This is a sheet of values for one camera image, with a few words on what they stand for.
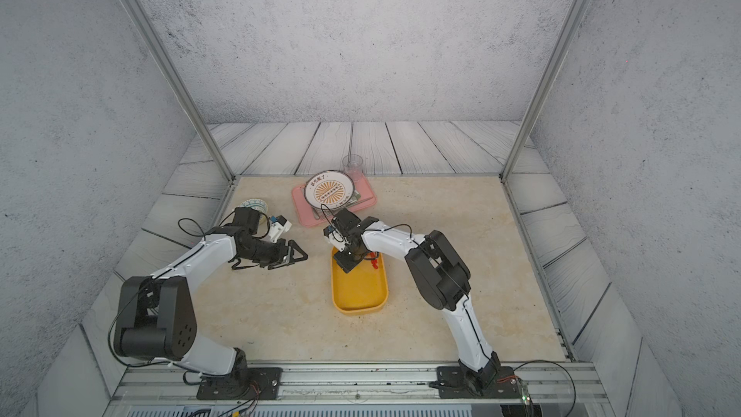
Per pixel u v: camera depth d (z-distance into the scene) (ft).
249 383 2.35
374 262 3.13
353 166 3.91
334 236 2.77
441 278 1.77
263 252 2.49
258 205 3.54
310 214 3.57
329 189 3.76
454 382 2.38
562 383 2.47
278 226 2.72
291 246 2.60
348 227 2.52
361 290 2.89
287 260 2.54
